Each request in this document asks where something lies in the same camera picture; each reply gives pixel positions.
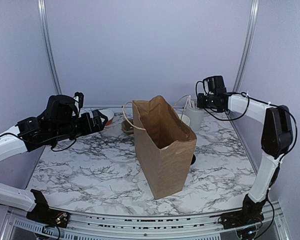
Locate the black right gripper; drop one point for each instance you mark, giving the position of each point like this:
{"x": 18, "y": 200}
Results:
{"x": 200, "y": 103}

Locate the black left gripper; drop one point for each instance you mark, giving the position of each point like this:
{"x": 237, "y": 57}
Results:
{"x": 89, "y": 128}

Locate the brown paper bag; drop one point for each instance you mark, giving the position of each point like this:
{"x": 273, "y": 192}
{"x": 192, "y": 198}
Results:
{"x": 164, "y": 145}

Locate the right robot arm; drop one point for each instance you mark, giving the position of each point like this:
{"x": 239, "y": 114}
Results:
{"x": 278, "y": 135}

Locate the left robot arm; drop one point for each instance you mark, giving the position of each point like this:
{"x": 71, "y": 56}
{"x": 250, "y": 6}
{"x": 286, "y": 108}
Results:
{"x": 61, "y": 120}

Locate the white wrapped straws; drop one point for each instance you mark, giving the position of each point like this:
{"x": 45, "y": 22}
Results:
{"x": 191, "y": 103}

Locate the orange and white bowl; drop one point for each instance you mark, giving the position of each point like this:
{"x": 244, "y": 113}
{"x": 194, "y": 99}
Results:
{"x": 109, "y": 114}

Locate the white ribbed straw holder cup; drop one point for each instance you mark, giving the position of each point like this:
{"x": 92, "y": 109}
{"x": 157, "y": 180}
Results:
{"x": 196, "y": 117}

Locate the stack of white paper cups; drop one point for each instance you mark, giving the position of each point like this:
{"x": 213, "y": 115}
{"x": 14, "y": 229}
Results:
{"x": 184, "y": 118}

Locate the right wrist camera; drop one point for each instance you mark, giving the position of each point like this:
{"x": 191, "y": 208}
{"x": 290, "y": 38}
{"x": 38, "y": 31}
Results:
{"x": 204, "y": 86}

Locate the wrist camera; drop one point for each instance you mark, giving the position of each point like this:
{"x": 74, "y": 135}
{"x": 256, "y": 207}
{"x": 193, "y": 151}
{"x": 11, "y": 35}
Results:
{"x": 204, "y": 86}
{"x": 79, "y": 101}

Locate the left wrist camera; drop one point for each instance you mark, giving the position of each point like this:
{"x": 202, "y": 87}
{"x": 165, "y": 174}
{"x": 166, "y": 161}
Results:
{"x": 79, "y": 101}

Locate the right aluminium frame post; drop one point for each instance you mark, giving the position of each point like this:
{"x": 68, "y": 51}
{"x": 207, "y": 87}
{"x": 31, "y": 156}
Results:
{"x": 247, "y": 46}

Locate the aluminium frame post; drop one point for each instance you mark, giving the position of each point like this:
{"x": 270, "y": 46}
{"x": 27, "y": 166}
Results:
{"x": 247, "y": 46}
{"x": 48, "y": 46}

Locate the front aluminium rail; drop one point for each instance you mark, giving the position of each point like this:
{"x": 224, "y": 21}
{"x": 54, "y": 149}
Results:
{"x": 93, "y": 226}

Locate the left aluminium frame post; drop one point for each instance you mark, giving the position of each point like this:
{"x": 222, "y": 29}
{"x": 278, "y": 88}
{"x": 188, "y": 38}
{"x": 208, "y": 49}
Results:
{"x": 48, "y": 46}

